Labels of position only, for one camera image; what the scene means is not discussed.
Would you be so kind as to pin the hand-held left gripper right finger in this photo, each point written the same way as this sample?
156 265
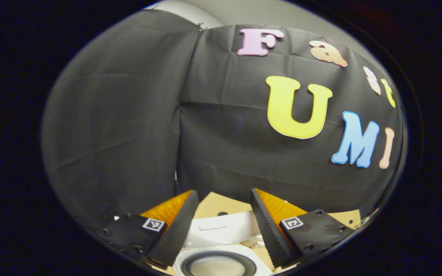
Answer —
317 232

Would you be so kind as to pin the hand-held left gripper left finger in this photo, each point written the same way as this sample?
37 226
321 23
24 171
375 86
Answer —
132 232

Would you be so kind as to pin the black backdrop cloth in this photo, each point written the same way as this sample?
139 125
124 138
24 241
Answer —
129 126

